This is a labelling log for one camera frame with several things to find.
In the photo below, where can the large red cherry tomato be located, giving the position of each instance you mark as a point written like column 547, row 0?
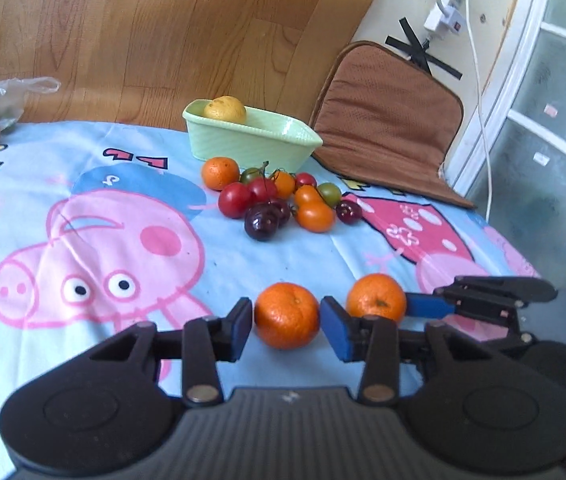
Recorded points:
column 235, row 199

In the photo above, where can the black tape cross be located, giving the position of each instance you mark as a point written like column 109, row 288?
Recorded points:
column 417, row 51

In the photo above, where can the mandarin orange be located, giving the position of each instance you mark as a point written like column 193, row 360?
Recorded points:
column 218, row 172
column 377, row 294
column 286, row 316

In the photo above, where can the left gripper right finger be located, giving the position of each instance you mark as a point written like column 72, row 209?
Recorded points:
column 467, row 406

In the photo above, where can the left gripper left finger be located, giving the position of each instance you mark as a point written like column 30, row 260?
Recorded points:
column 113, row 407

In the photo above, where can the brown seat cushion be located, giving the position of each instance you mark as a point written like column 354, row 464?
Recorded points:
column 384, row 121

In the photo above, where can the red cherry tomato with stem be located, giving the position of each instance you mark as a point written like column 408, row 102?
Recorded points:
column 262, row 188

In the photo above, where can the dark purple tomato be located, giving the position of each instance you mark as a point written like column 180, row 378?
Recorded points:
column 282, row 210
column 348, row 212
column 261, row 222

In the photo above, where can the white framed glass door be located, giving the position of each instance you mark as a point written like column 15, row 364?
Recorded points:
column 513, row 161

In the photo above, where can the white power strip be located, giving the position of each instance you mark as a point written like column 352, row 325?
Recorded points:
column 446, row 16

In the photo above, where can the dark green cherry tomato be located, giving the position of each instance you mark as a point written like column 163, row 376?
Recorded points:
column 250, row 174

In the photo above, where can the dark purple tomato middle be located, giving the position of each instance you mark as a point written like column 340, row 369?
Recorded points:
column 282, row 210

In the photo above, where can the orange cherry tomato front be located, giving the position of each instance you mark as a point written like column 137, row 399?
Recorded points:
column 315, row 217

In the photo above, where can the dark purple tomato right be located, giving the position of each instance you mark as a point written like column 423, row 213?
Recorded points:
column 348, row 212

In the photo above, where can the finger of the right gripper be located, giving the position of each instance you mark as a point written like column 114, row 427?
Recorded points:
column 481, row 297

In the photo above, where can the orange cherry tomato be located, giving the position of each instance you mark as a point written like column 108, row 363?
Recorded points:
column 306, row 194
column 315, row 217
column 284, row 183

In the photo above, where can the orange cherry tomato back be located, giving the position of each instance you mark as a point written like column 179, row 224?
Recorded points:
column 284, row 183

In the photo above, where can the Peppa Pig blue bedsheet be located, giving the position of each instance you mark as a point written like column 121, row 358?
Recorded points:
column 103, row 226

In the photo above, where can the orange cherry tomato middle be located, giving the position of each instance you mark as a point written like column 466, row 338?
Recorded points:
column 306, row 194

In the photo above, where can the small red cherry tomato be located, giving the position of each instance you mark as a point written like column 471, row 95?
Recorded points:
column 304, row 179

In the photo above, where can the wooden laminate board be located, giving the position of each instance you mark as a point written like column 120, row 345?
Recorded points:
column 142, row 61

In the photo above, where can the dark purple tomato front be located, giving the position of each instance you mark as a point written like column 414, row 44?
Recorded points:
column 261, row 222

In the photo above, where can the light green plastic basket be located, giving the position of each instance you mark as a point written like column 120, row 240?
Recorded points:
column 285, row 142

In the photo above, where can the yellow lemon in basket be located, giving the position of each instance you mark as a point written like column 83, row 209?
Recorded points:
column 225, row 109

